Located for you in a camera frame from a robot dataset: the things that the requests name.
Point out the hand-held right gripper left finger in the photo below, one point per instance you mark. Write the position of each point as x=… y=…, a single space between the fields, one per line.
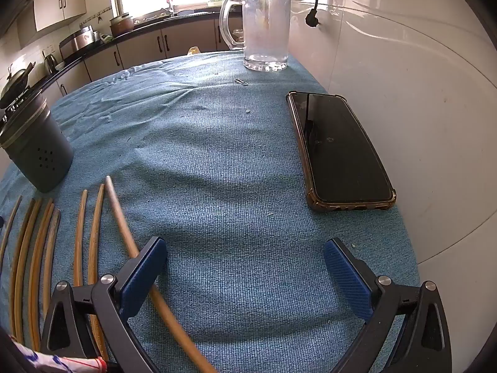
x=141 y=276

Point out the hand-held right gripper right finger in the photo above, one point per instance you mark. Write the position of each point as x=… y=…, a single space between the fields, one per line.
x=347 y=283

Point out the long round wooden chopstick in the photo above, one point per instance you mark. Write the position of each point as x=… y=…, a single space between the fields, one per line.
x=120 y=221

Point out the bunch of wooden chopsticks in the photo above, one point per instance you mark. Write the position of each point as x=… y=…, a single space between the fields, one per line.
x=35 y=248

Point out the dark grey chopstick holder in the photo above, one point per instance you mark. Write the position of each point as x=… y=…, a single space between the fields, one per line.
x=37 y=151

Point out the blue tablecloth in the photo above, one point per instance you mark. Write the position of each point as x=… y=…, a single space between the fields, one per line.
x=225 y=171

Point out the black smartphone in brown case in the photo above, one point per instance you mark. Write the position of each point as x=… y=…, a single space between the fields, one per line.
x=339 y=147

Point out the gas stove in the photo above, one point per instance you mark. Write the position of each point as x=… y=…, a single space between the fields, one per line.
x=15 y=105

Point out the metal paperclip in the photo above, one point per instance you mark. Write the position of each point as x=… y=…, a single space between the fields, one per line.
x=241 y=82

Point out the beige base cabinets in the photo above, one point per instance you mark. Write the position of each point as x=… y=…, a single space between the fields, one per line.
x=139 y=48

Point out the electric kettle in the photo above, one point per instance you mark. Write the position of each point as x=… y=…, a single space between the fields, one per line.
x=50 y=64

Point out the black wok with lid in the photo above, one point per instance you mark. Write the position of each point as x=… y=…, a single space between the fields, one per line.
x=17 y=81

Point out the plastic bags with yellow contents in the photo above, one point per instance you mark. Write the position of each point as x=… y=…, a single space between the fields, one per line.
x=194 y=50

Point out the silver rice cooker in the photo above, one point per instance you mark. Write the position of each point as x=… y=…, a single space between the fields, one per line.
x=79 y=39

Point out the brown clay pot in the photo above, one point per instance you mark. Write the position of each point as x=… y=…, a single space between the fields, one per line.
x=121 y=25

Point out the black kitchen countertop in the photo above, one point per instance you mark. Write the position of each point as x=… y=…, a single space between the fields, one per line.
x=174 y=17

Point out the clear glass mug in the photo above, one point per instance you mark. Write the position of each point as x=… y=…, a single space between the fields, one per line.
x=266 y=27

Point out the beige upper wall cabinets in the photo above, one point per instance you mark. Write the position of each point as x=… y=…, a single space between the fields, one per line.
x=58 y=4

